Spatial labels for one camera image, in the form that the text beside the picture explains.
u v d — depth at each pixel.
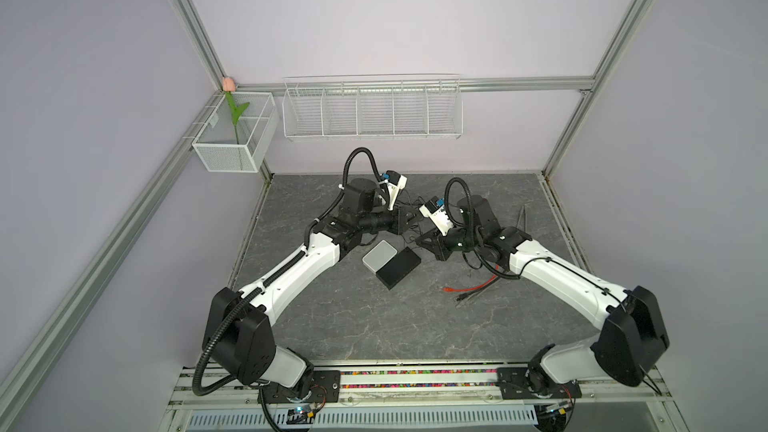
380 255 0.95
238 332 0.41
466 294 0.89
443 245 0.69
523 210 1.08
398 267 0.94
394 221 0.68
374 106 1.01
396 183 0.69
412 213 0.75
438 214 0.70
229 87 0.89
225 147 0.77
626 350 0.41
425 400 0.73
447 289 0.90
